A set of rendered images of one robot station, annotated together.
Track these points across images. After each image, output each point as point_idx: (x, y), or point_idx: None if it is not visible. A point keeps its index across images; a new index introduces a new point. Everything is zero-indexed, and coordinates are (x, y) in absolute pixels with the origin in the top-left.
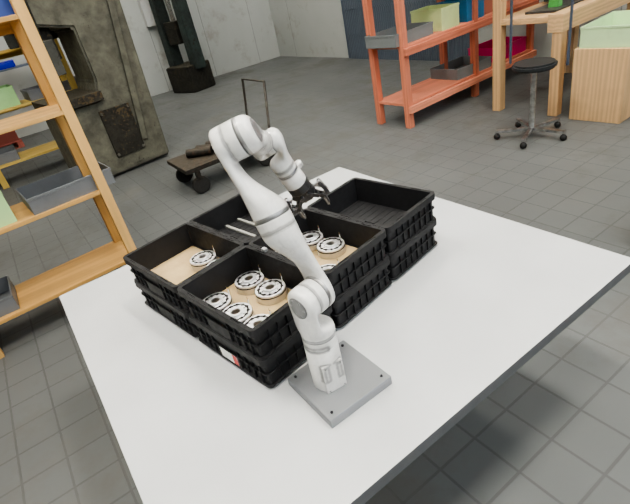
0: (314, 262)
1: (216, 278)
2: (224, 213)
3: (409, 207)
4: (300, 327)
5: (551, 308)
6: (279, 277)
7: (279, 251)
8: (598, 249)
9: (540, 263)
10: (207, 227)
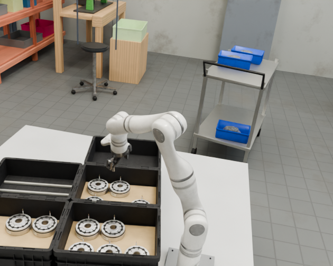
0: (199, 198)
1: (65, 233)
2: None
3: (140, 152)
4: (192, 242)
5: (240, 195)
6: (108, 218)
7: (187, 196)
8: (231, 161)
9: (215, 173)
10: (10, 194)
